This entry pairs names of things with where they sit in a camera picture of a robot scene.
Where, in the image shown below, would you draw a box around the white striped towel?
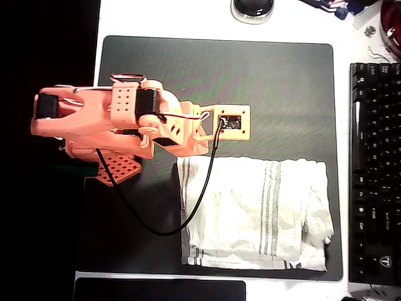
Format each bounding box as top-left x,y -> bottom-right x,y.
177,156 -> 335,272

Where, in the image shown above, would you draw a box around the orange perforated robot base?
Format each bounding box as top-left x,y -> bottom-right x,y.
93,152 -> 142,187

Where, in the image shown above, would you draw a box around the white gripper servo lead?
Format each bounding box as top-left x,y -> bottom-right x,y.
158,111 -> 210,122

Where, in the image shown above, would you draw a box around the black desk mat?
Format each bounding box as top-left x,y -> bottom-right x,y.
75,35 -> 343,282

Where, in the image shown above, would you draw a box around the green table clamp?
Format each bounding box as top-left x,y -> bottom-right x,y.
53,163 -> 100,178

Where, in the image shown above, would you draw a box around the black computer mouse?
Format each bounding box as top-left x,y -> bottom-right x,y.
230,0 -> 275,24

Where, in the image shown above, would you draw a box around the black rectangular pad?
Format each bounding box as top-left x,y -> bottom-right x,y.
72,277 -> 247,301

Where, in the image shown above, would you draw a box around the black keyboard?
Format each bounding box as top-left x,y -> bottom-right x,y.
348,62 -> 401,287

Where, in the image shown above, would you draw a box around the blue plastic part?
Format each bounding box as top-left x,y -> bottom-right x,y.
333,5 -> 350,20

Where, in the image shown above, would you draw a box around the red round container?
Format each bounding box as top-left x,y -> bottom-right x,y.
378,0 -> 401,62

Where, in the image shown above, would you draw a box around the orange mounted camera module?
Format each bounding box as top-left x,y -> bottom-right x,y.
197,105 -> 251,141

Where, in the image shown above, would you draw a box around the thin wire scraps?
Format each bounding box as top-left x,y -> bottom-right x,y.
367,45 -> 392,63

